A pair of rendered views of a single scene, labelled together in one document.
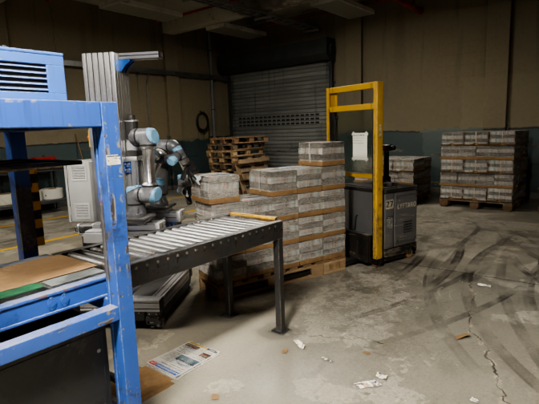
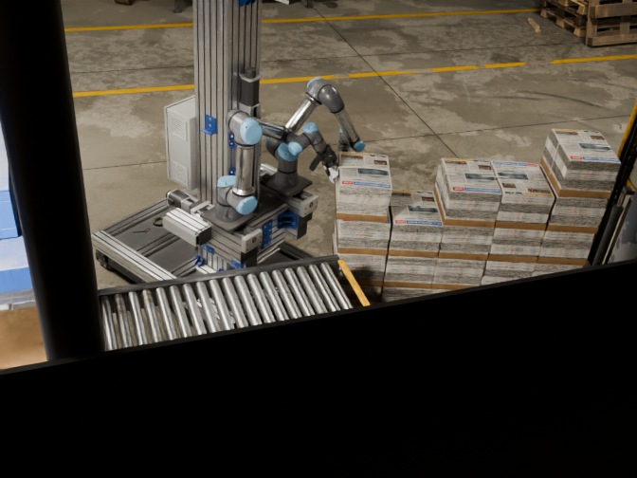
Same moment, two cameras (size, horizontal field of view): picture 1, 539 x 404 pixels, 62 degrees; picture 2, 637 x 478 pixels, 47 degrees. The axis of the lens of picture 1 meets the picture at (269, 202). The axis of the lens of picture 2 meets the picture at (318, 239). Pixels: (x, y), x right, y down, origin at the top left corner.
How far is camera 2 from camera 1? 2.09 m
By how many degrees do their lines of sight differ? 37
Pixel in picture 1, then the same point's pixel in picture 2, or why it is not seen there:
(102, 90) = (211, 30)
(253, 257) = (394, 294)
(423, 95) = not seen: outside the picture
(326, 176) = (561, 212)
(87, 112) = (16, 278)
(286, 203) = (470, 237)
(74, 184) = (173, 138)
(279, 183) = (464, 209)
